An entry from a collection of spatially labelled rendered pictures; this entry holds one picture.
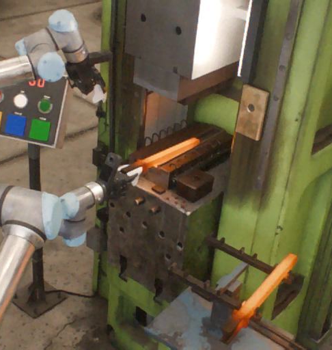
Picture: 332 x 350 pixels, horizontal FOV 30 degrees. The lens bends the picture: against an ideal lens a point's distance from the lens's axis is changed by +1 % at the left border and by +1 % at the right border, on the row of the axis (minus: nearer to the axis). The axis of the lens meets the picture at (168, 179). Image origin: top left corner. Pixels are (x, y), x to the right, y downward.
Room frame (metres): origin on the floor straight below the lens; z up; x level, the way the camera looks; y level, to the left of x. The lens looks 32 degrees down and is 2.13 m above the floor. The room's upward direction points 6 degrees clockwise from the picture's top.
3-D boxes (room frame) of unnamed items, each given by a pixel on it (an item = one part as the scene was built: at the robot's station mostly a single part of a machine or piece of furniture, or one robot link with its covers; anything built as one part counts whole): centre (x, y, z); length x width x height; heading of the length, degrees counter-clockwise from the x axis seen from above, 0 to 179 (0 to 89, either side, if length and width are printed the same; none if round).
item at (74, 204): (1.60, 0.29, 1.00); 0.11 x 0.08 x 0.09; 143
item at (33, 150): (2.20, 0.57, 0.54); 0.04 x 0.04 x 1.08; 53
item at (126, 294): (2.07, -0.10, 0.23); 0.55 x 0.37 x 0.47; 143
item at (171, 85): (2.10, -0.05, 1.32); 0.42 x 0.20 x 0.10; 143
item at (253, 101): (1.84, -0.25, 1.27); 0.09 x 0.02 x 0.17; 53
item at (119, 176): (1.73, 0.20, 0.99); 0.12 x 0.08 x 0.09; 143
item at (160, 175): (2.10, -0.05, 0.96); 0.42 x 0.20 x 0.09; 143
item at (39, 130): (2.05, 0.51, 1.01); 0.07 x 0.05 x 0.07; 78
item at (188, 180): (1.87, -0.10, 0.95); 0.12 x 0.08 x 0.06; 143
